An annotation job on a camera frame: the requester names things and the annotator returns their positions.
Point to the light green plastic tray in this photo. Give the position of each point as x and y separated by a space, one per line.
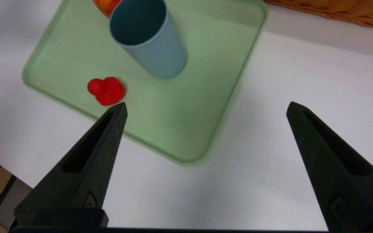
173 123

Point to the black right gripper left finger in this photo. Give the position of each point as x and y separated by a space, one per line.
86 168

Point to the orange wicker basket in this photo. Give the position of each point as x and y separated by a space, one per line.
351 9

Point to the red rubber duck toy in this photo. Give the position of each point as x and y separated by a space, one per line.
110 92

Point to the red yellow apple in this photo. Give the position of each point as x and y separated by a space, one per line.
107 6

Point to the blue grey plastic cup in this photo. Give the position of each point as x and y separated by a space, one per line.
160 55

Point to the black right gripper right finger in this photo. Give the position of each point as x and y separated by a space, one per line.
345 174

